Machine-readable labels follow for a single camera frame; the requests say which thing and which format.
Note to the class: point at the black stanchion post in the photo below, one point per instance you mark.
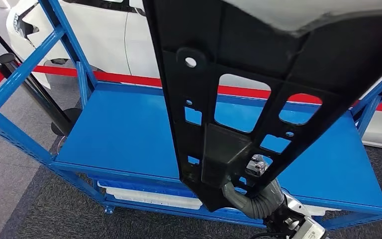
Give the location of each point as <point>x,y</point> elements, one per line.
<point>46,99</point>

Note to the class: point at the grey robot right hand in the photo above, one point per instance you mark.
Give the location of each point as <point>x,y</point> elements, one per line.
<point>258,165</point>

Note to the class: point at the blue metal shelf rack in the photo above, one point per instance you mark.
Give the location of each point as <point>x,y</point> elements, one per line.
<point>121,132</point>

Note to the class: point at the black plastic frame part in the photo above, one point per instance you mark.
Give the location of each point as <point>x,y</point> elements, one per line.
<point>243,43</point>

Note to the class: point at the red barrier belt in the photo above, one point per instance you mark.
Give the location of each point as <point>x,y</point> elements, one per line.
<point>121,78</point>

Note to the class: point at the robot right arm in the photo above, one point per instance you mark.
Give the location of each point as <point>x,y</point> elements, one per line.
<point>263,204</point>

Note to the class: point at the white car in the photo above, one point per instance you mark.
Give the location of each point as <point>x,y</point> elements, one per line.
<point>105,39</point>

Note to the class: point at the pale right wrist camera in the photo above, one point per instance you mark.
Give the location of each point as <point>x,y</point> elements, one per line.
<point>309,231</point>

